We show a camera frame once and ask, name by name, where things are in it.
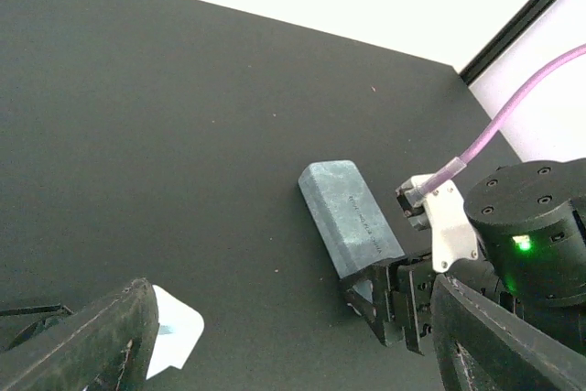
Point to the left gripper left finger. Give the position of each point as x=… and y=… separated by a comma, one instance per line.
x=107, y=345

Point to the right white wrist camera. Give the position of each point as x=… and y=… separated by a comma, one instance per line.
x=441, y=211

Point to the blue fuzzy glasses case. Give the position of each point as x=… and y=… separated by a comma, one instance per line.
x=352, y=226

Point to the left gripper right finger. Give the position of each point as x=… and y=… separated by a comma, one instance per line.
x=481, y=346

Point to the black sunglasses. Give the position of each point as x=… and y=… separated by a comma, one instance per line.
x=21, y=324

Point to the right black frame post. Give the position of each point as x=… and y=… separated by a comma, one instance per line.
x=510, y=33

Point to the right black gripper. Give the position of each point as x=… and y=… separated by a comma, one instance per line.
x=411, y=296

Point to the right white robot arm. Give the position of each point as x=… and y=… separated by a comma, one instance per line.
x=517, y=238

